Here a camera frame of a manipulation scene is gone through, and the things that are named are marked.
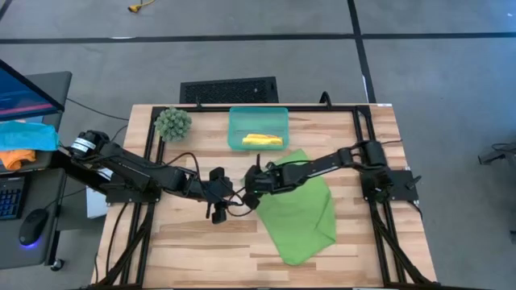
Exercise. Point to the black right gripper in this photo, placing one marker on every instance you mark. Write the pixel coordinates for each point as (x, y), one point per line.
(264, 179)

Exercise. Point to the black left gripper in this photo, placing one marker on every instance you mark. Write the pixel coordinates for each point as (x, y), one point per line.
(219, 189)

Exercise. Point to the yellow microfiber towel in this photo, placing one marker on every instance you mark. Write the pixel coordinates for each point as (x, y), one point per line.
(262, 140)

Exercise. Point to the green microfiber towel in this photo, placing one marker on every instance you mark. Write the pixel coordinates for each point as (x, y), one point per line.
(302, 225)

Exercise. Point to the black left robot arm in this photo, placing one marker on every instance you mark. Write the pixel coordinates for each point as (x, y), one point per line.
(133, 169)

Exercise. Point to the teal translucent plastic basket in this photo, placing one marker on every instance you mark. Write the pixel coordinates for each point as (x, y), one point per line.
(242, 121)

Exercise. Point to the green artificial potted plant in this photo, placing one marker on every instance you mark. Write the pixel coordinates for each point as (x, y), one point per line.
(173, 124)

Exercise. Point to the black perforated computer tower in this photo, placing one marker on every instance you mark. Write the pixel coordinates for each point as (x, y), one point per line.
(225, 90)

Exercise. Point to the white box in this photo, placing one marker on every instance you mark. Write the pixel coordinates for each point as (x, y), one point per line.
(96, 207)

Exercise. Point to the black slanted support beam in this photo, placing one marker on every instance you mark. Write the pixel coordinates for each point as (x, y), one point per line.
(68, 165)

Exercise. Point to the black caster wheel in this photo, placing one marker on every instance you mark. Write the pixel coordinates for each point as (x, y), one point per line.
(57, 264)

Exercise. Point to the black computer mouse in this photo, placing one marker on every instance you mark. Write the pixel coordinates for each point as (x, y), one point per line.
(33, 227)

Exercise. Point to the blue cloth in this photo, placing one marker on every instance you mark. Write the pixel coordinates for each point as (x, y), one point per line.
(24, 137)

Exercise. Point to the orange cloth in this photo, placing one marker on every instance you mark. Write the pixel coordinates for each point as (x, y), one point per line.
(14, 159)

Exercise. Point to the black backlit keyboard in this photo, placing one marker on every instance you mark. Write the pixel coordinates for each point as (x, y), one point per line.
(10, 199)

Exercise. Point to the tilted monitor with blue screen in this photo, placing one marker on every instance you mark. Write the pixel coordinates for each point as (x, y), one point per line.
(24, 96)

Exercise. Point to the grey side desk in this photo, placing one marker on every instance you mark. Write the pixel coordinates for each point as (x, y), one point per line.
(12, 253)

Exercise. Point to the grey chair base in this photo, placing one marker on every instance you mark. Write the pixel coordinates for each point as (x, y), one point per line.
(498, 155)

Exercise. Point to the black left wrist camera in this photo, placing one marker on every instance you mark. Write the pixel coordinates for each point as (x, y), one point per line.
(219, 213)

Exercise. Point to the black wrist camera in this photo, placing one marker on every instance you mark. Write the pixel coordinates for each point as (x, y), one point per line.
(219, 213)
(252, 200)

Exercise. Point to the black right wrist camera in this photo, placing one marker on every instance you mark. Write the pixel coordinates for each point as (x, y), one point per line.
(252, 200)

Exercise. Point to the black metal table frame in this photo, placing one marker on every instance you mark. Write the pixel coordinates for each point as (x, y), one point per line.
(209, 109)

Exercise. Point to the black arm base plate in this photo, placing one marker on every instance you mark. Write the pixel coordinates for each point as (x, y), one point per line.
(403, 194)
(133, 197)

